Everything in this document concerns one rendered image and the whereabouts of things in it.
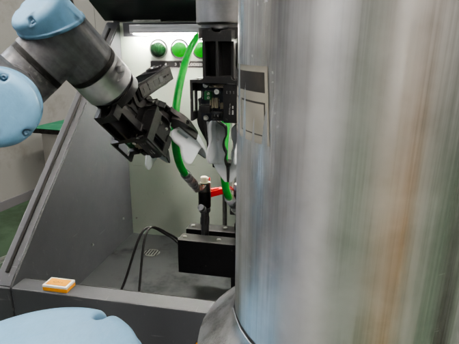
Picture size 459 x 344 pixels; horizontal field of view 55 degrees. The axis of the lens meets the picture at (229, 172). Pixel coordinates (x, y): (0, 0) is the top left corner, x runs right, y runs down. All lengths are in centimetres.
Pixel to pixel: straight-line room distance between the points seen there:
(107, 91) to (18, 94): 20
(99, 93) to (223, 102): 18
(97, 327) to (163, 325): 62
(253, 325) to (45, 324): 11
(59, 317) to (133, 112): 49
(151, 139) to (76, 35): 18
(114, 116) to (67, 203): 47
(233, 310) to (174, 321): 65
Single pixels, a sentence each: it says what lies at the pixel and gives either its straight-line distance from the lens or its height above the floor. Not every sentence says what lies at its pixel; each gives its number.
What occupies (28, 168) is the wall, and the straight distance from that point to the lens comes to 450.
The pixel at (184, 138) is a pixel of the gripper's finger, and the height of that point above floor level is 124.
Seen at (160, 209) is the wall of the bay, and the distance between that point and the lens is 136.
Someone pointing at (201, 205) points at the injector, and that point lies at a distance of 97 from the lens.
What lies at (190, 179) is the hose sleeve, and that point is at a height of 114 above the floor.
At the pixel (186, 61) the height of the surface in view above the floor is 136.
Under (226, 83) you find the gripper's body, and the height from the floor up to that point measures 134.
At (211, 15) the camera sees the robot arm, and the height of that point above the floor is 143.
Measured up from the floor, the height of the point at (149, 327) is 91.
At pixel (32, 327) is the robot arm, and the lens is 24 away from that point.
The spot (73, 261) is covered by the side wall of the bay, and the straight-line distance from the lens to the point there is 113.
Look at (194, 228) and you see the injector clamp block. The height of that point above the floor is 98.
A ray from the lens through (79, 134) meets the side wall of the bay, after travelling 111.
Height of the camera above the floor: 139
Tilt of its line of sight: 16 degrees down
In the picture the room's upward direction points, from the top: straight up
